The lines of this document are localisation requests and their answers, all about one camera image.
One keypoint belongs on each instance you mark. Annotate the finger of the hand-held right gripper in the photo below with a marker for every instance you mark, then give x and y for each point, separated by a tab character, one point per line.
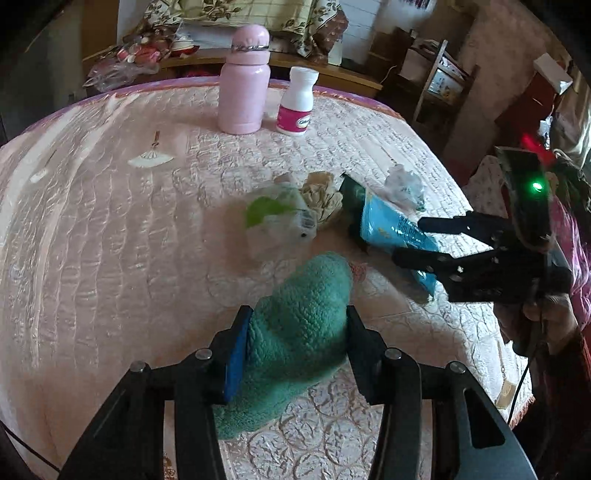
461	224
452	272

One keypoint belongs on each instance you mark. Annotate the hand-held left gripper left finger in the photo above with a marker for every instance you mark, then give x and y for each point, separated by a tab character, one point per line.
235	355

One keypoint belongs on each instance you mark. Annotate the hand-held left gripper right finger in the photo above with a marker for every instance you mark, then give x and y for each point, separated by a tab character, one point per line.
364	355

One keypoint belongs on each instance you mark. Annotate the green fluffy towel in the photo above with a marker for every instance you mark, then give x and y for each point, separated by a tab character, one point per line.
300	332

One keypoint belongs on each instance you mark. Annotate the blue snack packet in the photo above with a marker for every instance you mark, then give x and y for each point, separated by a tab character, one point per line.
392	226

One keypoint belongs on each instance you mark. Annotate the person's right forearm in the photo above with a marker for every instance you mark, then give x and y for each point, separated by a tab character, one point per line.
568	397

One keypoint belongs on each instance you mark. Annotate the person's right hand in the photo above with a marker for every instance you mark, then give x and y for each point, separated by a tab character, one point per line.
558	318

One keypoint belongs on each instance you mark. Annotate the pink floral cloth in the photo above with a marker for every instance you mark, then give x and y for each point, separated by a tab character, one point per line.
579	240

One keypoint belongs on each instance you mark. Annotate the clear crumpled plastic bag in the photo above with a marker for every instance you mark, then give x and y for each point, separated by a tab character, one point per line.
404	187

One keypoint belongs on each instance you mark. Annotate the dark green packet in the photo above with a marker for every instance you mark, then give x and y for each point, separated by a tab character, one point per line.
353	203

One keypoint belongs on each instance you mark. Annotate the white and green plastic bag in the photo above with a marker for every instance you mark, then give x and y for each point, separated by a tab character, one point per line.
277	221

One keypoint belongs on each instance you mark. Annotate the crumpled beige paper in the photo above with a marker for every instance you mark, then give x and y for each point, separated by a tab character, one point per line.
323	196

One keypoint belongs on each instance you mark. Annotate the wooden shelf rack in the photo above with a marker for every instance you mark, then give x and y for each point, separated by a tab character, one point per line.
443	78

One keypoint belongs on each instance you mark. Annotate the white box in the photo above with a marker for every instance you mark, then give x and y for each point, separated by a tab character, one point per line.
551	74

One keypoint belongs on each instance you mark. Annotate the white bottle with pink label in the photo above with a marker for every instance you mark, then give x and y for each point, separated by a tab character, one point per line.
296	106

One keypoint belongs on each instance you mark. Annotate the wooden cabinet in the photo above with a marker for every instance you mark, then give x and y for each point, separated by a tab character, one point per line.
323	69

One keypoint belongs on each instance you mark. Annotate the floral checked cloth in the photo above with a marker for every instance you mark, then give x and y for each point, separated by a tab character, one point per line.
295	18

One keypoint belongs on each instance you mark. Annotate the pile of red packets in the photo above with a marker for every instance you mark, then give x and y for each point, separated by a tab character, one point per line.
138	50

